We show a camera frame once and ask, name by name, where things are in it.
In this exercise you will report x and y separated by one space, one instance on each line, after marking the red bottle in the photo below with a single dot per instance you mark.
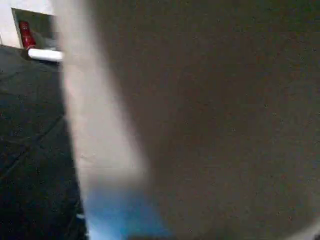
26 35

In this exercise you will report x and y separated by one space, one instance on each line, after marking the white plastic table leg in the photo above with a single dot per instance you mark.
45 55
200 125

